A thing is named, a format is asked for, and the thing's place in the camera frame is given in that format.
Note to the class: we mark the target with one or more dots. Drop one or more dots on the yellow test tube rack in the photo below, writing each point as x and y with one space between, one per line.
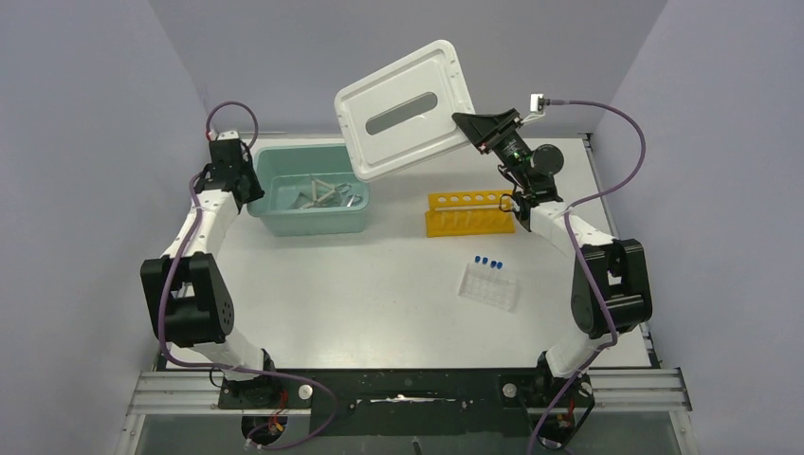
468 213

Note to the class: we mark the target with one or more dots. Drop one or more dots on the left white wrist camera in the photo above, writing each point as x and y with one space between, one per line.
226 135

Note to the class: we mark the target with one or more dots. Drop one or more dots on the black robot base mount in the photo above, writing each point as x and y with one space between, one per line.
298 405

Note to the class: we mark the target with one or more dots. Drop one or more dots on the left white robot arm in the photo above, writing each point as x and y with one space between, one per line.
189 304

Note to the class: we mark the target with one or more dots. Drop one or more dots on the metal crucible tongs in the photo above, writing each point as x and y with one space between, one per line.
349 195

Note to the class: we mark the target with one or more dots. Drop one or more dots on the blue capped tube box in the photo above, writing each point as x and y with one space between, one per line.
486 281

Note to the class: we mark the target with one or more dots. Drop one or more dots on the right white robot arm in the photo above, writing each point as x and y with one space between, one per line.
610 288

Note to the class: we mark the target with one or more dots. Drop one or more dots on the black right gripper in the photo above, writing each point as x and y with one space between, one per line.
483 130

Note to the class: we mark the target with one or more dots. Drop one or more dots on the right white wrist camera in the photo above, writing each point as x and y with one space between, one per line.
537 103

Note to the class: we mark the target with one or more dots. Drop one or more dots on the teal plastic bin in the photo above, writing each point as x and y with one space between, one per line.
286 172

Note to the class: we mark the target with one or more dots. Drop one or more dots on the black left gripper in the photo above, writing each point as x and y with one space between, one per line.
255 191

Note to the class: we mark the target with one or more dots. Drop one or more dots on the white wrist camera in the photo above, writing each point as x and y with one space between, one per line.
537 103
226 135

